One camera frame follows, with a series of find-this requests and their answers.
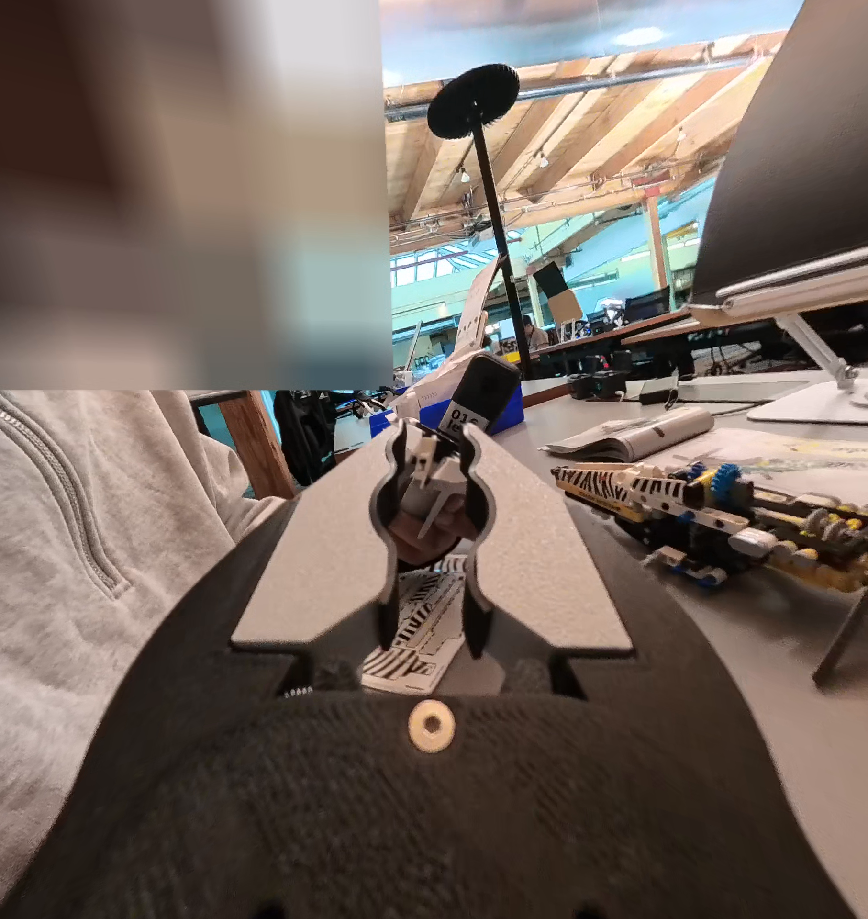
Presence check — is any person's left hand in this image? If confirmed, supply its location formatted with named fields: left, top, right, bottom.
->
left=391, top=492, right=479, bottom=566

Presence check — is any lego instruction booklet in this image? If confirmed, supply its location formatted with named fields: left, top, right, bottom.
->
left=542, top=405, right=868, bottom=519

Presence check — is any zebra striped lego helicopter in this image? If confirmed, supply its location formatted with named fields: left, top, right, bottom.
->
left=551, top=459, right=868, bottom=688

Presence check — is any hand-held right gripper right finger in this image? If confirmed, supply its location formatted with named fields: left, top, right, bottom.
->
left=461, top=424, right=635, bottom=677

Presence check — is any wooden support post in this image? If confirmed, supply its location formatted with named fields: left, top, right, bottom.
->
left=219, top=391, right=297, bottom=501

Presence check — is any person's left forearm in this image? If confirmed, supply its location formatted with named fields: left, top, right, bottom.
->
left=215, top=438, right=296, bottom=548

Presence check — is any zebra sticker sheet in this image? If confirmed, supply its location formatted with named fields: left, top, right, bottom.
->
left=362, top=567, right=472, bottom=695

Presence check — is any black hanging jacket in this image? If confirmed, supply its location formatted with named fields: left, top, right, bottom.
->
left=272, top=391, right=339, bottom=488

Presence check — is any black pole with round disc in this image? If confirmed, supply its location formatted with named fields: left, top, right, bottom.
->
left=427, top=63, right=537, bottom=383

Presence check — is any black and beige panel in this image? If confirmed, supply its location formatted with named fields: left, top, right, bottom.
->
left=533, top=262, right=587, bottom=329

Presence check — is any black computer monitor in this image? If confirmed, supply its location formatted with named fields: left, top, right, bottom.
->
left=624, top=286, right=672, bottom=322

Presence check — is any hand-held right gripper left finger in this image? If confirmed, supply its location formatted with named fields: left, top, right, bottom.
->
left=231, top=418, right=408, bottom=670

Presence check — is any silver monitor stand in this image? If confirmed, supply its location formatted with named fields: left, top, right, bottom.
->
left=746, top=312, right=868, bottom=426

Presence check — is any person's grey hoodie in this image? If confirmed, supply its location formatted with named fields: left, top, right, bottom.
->
left=0, top=391, right=293, bottom=863

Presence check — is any blue plastic bin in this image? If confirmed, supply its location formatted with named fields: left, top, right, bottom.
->
left=368, top=381, right=527, bottom=451

